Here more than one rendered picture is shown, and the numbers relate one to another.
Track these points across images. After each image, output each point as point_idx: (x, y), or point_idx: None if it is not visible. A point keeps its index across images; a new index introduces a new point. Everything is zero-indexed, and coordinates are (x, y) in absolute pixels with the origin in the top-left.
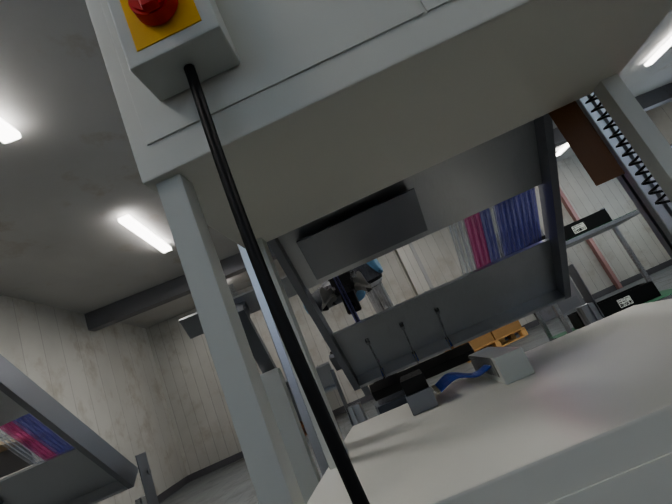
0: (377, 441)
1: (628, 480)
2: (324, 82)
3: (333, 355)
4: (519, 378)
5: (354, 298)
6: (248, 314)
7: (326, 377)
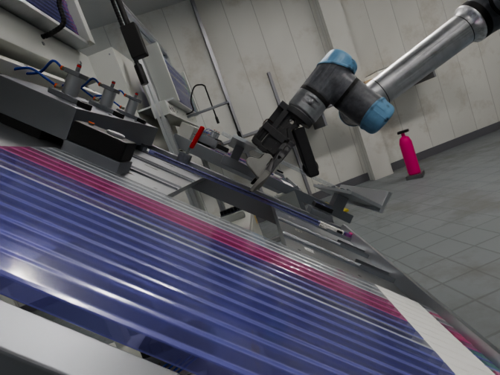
0: (130, 351)
1: None
2: None
3: (308, 208)
4: None
5: (303, 162)
6: (234, 161)
7: (362, 201)
